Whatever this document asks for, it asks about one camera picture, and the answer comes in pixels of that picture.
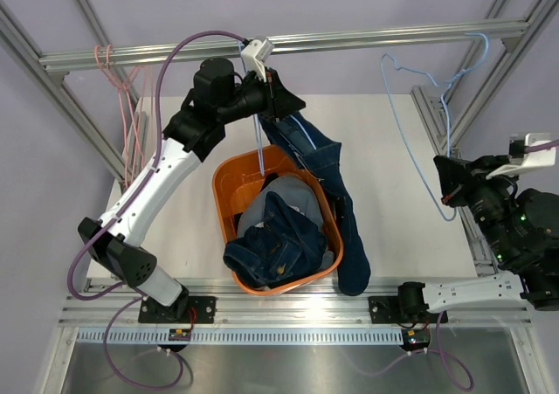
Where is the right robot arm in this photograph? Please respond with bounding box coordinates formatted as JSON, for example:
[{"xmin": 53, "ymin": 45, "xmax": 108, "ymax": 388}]
[{"xmin": 396, "ymin": 156, "xmax": 558, "ymax": 324}]

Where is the pink hanger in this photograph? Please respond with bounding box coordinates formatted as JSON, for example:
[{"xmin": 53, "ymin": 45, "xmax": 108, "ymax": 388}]
[
  {"xmin": 111, "ymin": 66, "xmax": 148, "ymax": 176},
  {"xmin": 93, "ymin": 45, "xmax": 143, "ymax": 189}
]

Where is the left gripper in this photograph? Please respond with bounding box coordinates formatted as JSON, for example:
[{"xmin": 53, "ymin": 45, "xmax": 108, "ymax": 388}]
[{"xmin": 217, "ymin": 66, "xmax": 306, "ymax": 125}]

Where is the orange plastic basket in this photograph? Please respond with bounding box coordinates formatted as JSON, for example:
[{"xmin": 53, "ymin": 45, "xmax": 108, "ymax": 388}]
[{"xmin": 212, "ymin": 146, "xmax": 344, "ymax": 296}]

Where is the front aluminium frame rail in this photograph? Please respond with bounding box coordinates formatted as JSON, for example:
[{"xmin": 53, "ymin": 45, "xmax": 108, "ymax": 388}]
[{"xmin": 58, "ymin": 277, "xmax": 531, "ymax": 328}]

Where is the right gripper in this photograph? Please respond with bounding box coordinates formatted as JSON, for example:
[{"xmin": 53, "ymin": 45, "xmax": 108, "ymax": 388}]
[{"xmin": 432, "ymin": 155, "xmax": 518, "ymax": 266}]

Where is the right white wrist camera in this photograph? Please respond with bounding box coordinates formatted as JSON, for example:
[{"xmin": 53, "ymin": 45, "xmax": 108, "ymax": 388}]
[{"xmin": 486, "ymin": 133, "xmax": 558, "ymax": 180}]

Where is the aluminium hanging rail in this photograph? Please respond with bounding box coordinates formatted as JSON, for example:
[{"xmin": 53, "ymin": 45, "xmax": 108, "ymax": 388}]
[{"xmin": 39, "ymin": 18, "xmax": 530, "ymax": 74}]

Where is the dark blue denim garment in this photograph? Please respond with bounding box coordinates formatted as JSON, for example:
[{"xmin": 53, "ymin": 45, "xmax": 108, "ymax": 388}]
[{"xmin": 223, "ymin": 191, "xmax": 334, "ymax": 288}]

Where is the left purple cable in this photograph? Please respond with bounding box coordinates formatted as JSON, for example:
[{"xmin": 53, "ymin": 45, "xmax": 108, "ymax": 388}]
[{"xmin": 65, "ymin": 31, "xmax": 250, "ymax": 389}]

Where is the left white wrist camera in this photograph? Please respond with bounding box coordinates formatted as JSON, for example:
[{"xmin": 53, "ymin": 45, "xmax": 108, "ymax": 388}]
[{"xmin": 240, "ymin": 38, "xmax": 274, "ymax": 83}]

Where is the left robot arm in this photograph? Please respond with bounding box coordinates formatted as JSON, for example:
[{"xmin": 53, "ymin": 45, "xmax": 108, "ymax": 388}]
[{"xmin": 78, "ymin": 58, "xmax": 306, "ymax": 323}]

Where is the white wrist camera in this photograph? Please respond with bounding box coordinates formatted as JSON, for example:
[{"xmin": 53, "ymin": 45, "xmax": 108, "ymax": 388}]
[
  {"xmin": 486, "ymin": 133, "xmax": 558, "ymax": 180},
  {"xmin": 240, "ymin": 38, "xmax": 274, "ymax": 83}
]

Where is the white slotted cable duct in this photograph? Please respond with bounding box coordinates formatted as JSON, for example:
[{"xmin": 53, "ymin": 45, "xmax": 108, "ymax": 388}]
[{"xmin": 77, "ymin": 327, "xmax": 404, "ymax": 346}]

